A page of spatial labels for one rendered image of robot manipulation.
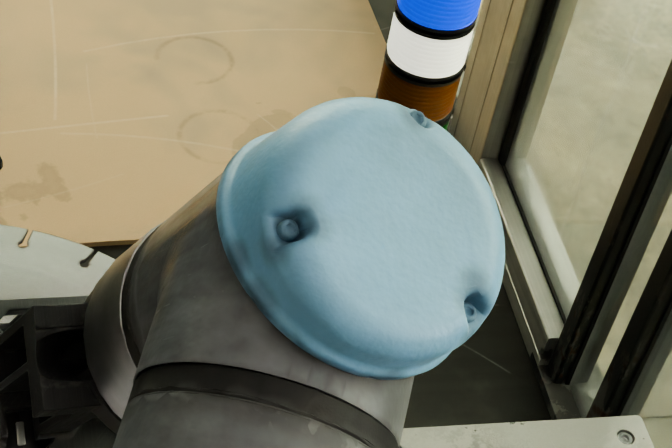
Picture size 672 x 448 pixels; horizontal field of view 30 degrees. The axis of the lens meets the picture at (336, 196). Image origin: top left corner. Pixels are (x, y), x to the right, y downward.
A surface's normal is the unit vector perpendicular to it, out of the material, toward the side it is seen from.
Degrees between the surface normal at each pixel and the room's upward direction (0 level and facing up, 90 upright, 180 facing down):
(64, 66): 0
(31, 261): 0
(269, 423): 19
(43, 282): 0
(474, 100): 90
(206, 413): 28
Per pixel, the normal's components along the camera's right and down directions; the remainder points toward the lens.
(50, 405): 0.48, -0.32
